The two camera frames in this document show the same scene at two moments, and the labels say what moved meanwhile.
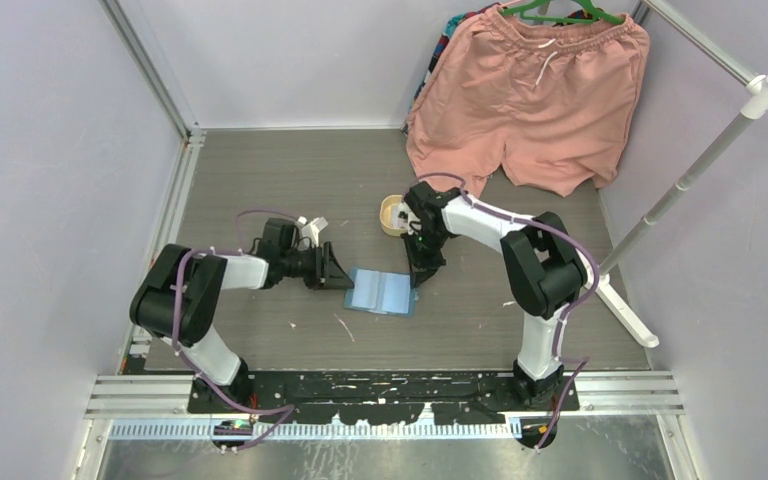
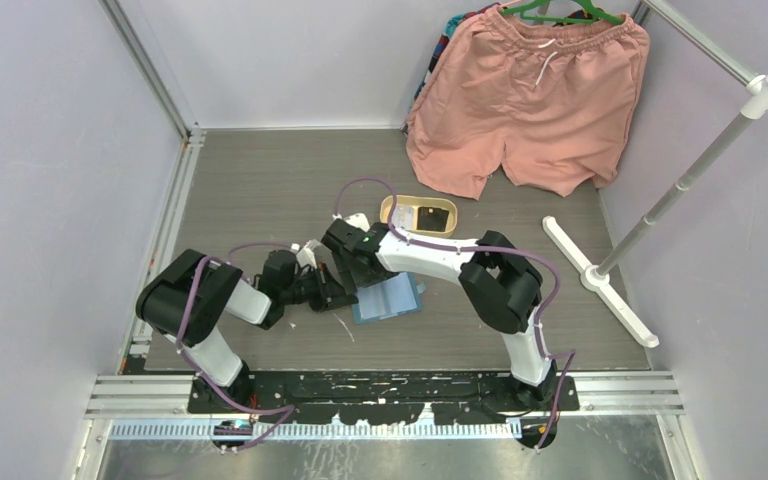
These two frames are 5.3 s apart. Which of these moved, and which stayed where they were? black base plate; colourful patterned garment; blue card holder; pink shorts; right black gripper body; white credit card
Moved: blue card holder; right black gripper body
Stayed: colourful patterned garment; white credit card; black base plate; pink shorts
